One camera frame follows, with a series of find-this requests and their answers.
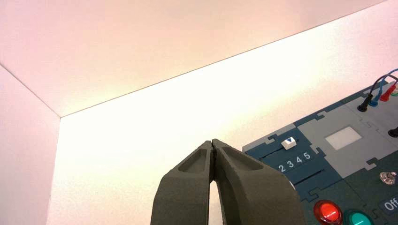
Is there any green round push button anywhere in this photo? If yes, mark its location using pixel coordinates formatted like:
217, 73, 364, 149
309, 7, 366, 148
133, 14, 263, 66
343, 210, 375, 225

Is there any red round push button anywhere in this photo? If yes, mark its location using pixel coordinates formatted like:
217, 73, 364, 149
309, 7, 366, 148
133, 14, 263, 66
313, 199, 344, 225

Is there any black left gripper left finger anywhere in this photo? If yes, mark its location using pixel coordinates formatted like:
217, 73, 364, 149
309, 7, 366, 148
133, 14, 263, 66
150, 140, 215, 225

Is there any small metal toggle switch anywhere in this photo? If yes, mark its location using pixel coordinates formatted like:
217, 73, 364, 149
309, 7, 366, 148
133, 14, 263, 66
379, 171, 398, 186

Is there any blue jumper cable with plugs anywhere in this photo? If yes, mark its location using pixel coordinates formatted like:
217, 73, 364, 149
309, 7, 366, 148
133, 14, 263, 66
369, 68, 398, 108

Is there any black jumper cable with plugs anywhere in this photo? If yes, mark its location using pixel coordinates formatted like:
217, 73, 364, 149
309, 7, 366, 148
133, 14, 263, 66
357, 74, 398, 138

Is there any red jumper cable with plugs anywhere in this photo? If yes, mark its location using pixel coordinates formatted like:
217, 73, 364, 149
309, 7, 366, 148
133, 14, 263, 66
380, 79, 398, 103

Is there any modular control box with handles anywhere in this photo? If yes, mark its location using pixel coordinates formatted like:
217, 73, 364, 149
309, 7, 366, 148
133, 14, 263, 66
242, 81, 398, 225

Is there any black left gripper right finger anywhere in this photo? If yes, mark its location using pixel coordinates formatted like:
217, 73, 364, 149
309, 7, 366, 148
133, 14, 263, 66
209, 139, 308, 225

